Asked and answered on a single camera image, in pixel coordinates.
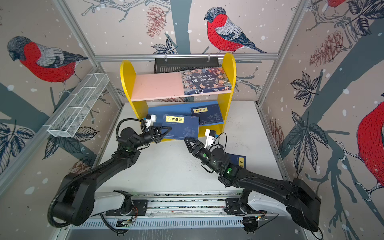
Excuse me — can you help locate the yellow wooden bookshelf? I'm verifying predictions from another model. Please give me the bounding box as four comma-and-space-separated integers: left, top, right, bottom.
120, 60, 234, 137

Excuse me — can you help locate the black mesh tray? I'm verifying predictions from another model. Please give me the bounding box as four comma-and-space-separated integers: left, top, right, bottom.
154, 58, 219, 74

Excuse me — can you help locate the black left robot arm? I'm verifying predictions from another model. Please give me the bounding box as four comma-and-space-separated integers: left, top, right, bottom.
47, 126, 172, 228

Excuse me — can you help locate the colourful portrait cover book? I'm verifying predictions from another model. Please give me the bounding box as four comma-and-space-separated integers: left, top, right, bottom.
180, 68, 232, 96

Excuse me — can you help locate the aluminium rail base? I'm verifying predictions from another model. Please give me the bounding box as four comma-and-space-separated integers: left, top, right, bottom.
64, 190, 313, 232

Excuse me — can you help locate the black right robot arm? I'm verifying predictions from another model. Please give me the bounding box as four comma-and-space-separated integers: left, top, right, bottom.
184, 138, 321, 232

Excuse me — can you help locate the black corrugated cable hose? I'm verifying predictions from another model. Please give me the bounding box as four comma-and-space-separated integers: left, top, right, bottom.
47, 117, 149, 229

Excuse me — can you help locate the aluminium horizontal frame bar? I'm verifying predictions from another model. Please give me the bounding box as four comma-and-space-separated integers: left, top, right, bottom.
94, 53, 280, 63

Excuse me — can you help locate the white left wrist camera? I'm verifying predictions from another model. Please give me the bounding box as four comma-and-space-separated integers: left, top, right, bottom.
145, 115, 157, 130

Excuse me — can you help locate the navy book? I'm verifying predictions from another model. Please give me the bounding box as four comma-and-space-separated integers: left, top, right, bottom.
191, 104, 224, 126
163, 114, 200, 140
228, 154, 247, 168

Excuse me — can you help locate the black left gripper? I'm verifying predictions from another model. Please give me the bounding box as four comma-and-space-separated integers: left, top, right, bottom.
132, 127, 171, 151

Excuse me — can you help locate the white wire mesh basket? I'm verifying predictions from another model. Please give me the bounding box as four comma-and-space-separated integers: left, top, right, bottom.
48, 73, 110, 138

